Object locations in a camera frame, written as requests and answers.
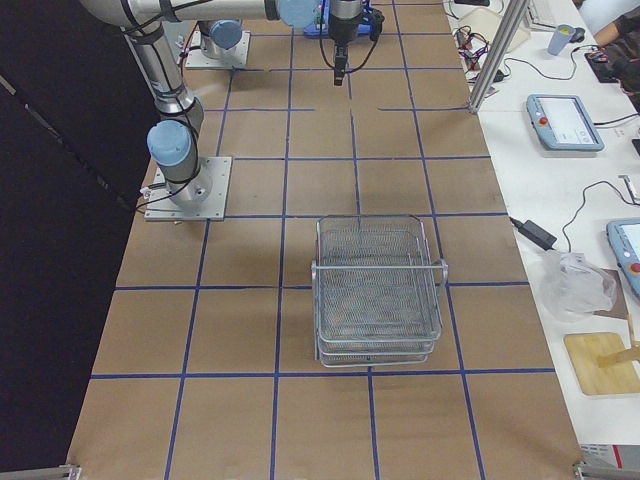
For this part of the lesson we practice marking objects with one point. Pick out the black power adapter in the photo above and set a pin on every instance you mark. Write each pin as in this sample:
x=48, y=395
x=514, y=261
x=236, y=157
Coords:
x=536, y=234

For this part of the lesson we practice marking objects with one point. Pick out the blue grey cup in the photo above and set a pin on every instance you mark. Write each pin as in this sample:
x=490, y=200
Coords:
x=560, y=38

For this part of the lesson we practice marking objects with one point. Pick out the teach pendant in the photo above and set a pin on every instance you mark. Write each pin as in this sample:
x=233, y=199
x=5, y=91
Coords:
x=562, y=123
x=623, y=238

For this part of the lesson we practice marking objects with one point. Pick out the blue plastic tray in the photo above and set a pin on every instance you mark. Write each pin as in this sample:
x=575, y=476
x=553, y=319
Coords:
x=313, y=31

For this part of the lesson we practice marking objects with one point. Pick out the aluminium frame post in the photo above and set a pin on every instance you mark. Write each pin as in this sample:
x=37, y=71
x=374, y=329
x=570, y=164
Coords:
x=513, y=17

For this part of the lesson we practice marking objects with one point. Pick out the far teach pendant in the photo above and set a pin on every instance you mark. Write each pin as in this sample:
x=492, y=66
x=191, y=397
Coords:
x=562, y=123

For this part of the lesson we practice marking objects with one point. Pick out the near teach pendant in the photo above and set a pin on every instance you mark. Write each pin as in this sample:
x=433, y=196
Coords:
x=623, y=238

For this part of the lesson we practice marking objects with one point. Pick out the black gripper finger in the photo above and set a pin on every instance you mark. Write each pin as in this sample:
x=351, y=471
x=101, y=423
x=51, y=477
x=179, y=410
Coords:
x=339, y=69

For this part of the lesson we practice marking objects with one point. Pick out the metal wire mesh shelf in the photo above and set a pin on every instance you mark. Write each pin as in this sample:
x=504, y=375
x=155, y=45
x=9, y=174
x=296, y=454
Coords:
x=375, y=291

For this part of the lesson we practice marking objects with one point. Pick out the clear plastic bag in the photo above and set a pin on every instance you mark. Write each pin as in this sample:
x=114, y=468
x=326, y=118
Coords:
x=568, y=288

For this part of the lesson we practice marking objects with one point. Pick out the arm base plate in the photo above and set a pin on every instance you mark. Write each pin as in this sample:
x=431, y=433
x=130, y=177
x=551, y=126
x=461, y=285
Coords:
x=203, y=198
x=206, y=55

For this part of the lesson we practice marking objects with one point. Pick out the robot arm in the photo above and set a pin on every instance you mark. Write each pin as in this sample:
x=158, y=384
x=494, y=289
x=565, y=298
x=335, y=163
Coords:
x=225, y=42
x=167, y=37

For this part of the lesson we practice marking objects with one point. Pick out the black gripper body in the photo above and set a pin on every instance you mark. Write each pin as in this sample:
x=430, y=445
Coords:
x=342, y=27

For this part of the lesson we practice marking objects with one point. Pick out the wooden cutting board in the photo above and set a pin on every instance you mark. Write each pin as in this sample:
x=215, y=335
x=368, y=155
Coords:
x=602, y=363

